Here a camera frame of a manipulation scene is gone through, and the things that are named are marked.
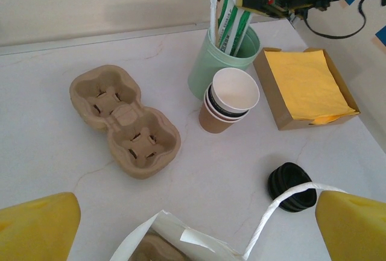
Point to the white paper takeout bag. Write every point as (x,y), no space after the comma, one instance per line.
(187,243)

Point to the white wrapped straw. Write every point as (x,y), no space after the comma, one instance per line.
(214,20)

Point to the black paper coffee cup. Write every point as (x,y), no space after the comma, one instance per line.
(235,89)

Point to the brown paper cup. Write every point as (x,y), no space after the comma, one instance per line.
(214,125)

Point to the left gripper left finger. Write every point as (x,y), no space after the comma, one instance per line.
(36,231)

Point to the mint green straw holder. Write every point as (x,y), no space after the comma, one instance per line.
(205,71)

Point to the brown pulp cup carrier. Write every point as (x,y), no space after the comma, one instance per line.
(126,122)
(163,246)

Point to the striped paper cup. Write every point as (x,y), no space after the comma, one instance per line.
(229,116)
(224,120)

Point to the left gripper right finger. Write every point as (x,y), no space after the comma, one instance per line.
(356,231)

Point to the yellow napkins in box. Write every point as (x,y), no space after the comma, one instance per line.
(280,113)

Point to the yellow napkin stack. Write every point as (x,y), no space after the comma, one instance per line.
(307,83)

